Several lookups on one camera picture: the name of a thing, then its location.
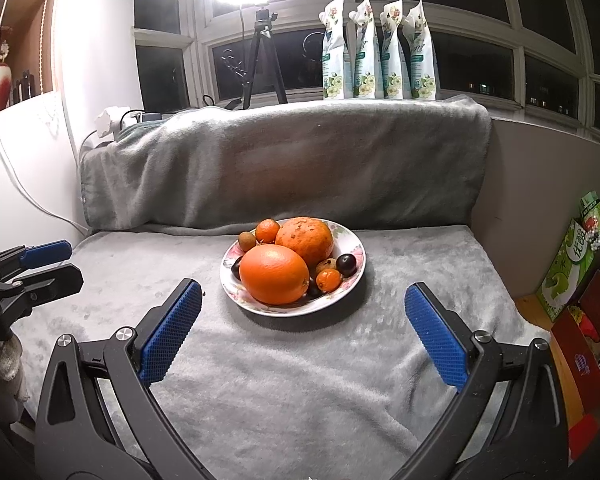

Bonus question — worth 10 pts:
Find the tiny orange kumquat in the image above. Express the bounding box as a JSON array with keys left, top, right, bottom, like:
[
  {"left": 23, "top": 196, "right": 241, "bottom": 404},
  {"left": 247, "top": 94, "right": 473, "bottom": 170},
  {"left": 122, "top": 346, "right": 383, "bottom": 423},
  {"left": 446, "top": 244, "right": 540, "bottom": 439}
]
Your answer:
[{"left": 315, "top": 269, "right": 342, "bottom": 293}]

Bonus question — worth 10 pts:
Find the white power cord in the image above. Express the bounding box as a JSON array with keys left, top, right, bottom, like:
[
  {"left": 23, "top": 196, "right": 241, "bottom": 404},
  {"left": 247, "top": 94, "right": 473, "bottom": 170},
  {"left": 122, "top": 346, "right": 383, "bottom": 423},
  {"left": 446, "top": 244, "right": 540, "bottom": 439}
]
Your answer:
[{"left": 77, "top": 127, "right": 103, "bottom": 161}]

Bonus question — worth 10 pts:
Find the white power strip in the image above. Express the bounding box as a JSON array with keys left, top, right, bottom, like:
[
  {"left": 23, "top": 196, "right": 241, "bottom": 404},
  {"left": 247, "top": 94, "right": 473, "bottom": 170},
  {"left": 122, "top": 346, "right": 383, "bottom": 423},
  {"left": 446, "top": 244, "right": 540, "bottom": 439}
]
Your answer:
[{"left": 94, "top": 106, "right": 163, "bottom": 140}]

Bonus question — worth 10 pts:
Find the large smooth orange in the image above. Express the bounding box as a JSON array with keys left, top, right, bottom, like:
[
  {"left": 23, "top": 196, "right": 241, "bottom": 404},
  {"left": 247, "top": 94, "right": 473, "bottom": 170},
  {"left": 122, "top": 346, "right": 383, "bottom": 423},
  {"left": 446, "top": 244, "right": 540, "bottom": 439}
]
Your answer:
[{"left": 239, "top": 244, "right": 311, "bottom": 306}]

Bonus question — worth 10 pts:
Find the small tangerine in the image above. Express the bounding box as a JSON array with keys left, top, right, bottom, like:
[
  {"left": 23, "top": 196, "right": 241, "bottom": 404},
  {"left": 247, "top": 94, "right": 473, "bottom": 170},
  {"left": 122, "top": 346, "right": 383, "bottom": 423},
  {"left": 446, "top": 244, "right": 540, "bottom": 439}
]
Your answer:
[{"left": 255, "top": 219, "right": 281, "bottom": 245}]

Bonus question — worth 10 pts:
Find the grey fleece blanket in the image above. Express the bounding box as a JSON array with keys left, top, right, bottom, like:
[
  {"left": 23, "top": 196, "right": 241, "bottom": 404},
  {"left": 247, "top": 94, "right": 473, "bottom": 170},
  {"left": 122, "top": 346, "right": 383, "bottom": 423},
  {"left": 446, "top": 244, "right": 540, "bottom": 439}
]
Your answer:
[{"left": 10, "top": 94, "right": 551, "bottom": 480}]

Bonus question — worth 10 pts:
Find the white framed window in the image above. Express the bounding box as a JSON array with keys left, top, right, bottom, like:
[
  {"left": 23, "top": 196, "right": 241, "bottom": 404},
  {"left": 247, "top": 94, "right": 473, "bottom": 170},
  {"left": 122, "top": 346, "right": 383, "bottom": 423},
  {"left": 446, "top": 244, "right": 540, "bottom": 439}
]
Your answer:
[{"left": 132, "top": 0, "right": 600, "bottom": 151}]

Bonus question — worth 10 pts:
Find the wooden shelf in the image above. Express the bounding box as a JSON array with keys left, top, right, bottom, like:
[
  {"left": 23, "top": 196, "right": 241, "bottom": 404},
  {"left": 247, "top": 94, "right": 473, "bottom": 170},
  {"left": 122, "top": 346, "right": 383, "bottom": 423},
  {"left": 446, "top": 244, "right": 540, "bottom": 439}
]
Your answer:
[{"left": 0, "top": 0, "right": 63, "bottom": 111}]

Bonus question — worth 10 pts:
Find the large speckled orange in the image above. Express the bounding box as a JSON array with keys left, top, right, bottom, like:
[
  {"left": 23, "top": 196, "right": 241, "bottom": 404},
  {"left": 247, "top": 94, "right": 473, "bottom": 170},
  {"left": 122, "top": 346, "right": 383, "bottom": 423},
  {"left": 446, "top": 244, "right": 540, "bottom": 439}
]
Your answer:
[{"left": 275, "top": 216, "right": 335, "bottom": 267}]

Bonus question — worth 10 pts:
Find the green printed box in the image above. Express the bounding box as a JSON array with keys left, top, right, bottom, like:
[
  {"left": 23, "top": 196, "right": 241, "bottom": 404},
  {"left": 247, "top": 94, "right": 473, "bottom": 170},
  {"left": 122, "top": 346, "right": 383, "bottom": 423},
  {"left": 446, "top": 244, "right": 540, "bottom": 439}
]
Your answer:
[{"left": 536, "top": 191, "right": 600, "bottom": 322}]

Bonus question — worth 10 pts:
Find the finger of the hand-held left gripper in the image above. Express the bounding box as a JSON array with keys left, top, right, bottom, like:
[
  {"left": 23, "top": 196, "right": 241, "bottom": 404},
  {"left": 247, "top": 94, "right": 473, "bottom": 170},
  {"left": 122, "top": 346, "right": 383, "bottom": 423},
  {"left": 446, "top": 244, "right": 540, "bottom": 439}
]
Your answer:
[
  {"left": 0, "top": 240, "right": 74, "bottom": 283},
  {"left": 7, "top": 262, "right": 85, "bottom": 328}
]

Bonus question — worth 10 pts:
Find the white floral plate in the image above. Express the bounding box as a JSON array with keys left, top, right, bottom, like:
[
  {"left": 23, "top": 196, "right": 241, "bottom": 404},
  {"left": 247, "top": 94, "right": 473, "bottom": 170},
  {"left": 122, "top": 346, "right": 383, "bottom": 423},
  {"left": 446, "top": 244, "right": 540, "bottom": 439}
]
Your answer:
[{"left": 220, "top": 218, "right": 367, "bottom": 317}]

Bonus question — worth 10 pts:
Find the person's left hand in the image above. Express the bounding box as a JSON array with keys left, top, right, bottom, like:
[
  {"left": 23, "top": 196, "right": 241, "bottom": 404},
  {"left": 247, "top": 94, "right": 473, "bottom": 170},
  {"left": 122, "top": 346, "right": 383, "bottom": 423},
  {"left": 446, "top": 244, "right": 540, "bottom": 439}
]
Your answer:
[{"left": 0, "top": 332, "right": 30, "bottom": 408}]

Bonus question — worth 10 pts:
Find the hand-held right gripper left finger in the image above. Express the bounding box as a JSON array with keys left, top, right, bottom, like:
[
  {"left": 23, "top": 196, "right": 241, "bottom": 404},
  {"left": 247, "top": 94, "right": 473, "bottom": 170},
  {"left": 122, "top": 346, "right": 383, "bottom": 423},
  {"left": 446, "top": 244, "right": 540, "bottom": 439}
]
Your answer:
[{"left": 34, "top": 278, "right": 216, "bottom": 480}]

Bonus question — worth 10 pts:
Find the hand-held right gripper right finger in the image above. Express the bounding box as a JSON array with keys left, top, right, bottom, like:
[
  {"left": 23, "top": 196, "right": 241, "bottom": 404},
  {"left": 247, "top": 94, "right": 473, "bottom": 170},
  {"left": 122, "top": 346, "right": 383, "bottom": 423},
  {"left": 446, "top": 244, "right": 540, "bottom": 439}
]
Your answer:
[{"left": 397, "top": 282, "right": 567, "bottom": 480}]

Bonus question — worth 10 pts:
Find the thin white cable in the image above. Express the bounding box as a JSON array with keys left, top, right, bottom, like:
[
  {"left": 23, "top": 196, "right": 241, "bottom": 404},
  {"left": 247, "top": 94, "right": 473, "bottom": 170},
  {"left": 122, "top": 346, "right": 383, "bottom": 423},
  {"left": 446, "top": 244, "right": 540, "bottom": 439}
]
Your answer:
[{"left": 0, "top": 0, "right": 90, "bottom": 235}]

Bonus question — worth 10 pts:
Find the black cable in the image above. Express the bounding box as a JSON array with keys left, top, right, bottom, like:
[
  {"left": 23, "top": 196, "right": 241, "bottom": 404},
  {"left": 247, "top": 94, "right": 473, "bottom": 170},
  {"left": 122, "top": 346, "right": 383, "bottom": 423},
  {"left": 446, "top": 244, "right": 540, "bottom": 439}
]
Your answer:
[{"left": 201, "top": 47, "right": 253, "bottom": 111}]

